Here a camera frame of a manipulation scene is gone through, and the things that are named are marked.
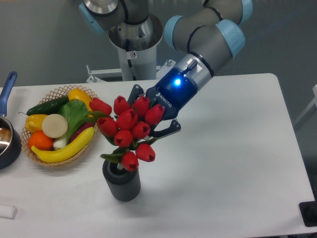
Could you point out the orange fruit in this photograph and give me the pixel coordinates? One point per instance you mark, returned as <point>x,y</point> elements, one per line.
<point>40,141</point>

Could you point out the beige round disc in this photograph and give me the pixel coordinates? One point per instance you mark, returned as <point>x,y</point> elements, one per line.
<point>54,126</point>

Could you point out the green bok choy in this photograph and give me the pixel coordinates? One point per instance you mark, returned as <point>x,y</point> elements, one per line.
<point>72,128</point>

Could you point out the dark grey ribbed vase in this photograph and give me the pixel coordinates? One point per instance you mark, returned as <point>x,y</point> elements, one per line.
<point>124,185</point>

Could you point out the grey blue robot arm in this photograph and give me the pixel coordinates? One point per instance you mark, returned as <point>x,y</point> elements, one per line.
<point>184,54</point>

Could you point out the white furniture piece right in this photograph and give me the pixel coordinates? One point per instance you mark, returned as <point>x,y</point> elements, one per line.
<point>308,111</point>

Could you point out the woven wicker basket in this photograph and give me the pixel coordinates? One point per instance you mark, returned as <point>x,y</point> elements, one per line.
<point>56,93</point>

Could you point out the dark green cucumber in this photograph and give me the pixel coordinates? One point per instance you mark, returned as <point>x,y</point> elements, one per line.
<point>48,107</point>

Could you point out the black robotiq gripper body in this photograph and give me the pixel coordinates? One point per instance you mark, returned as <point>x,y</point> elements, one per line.
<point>173,92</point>

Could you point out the black device at table edge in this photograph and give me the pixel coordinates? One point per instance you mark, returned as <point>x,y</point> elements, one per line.
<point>309,213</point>

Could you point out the white cylinder roll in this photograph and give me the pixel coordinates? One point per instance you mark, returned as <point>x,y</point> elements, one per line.
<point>8,211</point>

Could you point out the long yellow banana squash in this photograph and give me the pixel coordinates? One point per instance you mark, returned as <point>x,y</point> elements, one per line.
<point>68,151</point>

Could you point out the yellow bell pepper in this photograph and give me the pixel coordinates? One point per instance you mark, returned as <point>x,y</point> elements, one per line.
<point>34,122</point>

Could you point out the red tulip bouquet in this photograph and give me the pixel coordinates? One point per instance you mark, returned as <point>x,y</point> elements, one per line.
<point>126,126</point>

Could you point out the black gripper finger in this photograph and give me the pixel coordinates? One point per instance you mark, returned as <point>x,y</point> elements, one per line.
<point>136,92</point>
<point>173,128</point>

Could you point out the purple eggplant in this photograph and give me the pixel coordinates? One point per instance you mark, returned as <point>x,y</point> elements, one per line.
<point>81,129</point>

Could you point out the blue handled dark saucepan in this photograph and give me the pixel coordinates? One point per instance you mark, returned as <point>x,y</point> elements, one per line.
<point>10,142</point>

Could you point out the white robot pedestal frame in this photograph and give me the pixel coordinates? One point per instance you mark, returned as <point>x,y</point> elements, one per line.
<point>134,65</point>

